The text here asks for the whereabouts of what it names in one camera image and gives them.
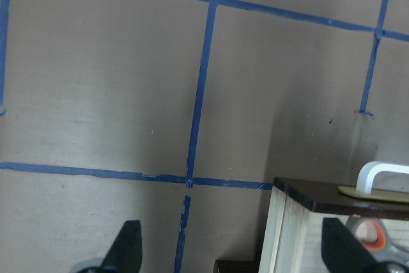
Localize orange grey scissors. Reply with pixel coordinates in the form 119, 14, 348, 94
346, 216, 408, 272

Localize wooden drawer with white handle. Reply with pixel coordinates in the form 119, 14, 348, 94
259, 161, 408, 272

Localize dark brown wooden cabinet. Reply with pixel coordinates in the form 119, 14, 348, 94
213, 260, 259, 273

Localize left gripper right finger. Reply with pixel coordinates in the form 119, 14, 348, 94
321, 217, 376, 273

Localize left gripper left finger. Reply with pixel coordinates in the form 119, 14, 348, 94
102, 220, 143, 273

